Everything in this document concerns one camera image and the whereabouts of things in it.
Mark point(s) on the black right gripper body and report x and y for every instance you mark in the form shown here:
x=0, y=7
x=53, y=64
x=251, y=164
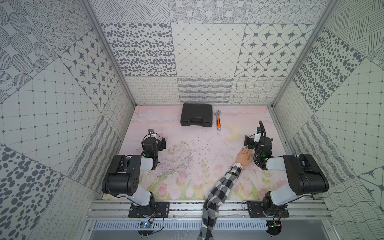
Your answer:
x=249, y=142

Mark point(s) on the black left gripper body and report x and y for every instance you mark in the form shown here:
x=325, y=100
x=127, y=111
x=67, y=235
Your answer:
x=162, y=143

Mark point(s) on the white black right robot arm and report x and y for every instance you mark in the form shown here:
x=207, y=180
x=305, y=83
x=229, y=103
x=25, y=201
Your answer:
x=305, y=177

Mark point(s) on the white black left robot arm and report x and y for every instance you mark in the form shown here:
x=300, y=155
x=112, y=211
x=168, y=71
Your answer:
x=122, y=179

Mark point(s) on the black white checkered sleeve forearm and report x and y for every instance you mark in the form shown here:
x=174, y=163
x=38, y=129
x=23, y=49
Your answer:
x=215, y=199

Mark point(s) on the mannequin hand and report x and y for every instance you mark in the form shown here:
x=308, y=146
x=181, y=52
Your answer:
x=245, y=157

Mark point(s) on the black plastic tool case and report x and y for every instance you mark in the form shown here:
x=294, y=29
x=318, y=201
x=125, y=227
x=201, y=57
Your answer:
x=197, y=115

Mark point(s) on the left green circuit board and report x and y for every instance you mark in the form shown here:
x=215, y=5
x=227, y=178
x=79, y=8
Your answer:
x=145, y=228

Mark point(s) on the orange handled adjustable wrench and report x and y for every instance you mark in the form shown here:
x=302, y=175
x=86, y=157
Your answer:
x=218, y=120

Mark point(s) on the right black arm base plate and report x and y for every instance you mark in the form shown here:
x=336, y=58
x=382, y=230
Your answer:
x=257, y=209

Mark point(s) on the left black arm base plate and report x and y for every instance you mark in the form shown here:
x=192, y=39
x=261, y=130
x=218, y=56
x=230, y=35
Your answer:
x=155, y=209

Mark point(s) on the aluminium mounting rail frame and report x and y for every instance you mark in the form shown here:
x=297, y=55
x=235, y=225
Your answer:
x=197, y=210

